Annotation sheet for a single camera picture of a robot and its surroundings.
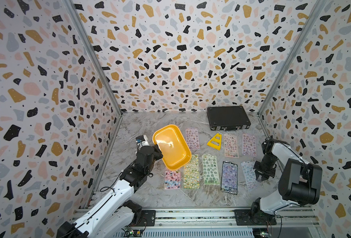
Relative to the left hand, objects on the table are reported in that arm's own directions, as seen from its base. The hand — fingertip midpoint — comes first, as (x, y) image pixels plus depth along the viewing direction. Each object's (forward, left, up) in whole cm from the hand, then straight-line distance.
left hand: (159, 144), depth 79 cm
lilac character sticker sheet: (+12, -59, -20) cm, 63 cm away
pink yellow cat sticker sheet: (-11, -6, -21) cm, 24 cm away
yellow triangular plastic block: (+15, -36, -20) cm, 43 cm away
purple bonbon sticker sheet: (-11, -40, -20) cm, 46 cm away
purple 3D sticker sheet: (+18, -19, -20) cm, 33 cm away
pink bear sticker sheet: (+12, -46, -21) cm, 52 cm away
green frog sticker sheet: (-5, -29, -21) cm, 36 cm away
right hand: (-13, -55, -16) cm, 59 cm away
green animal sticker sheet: (-7, -17, -20) cm, 28 cm away
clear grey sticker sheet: (-10, -52, -19) cm, 56 cm away
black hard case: (+38, -49, -21) cm, 66 cm away
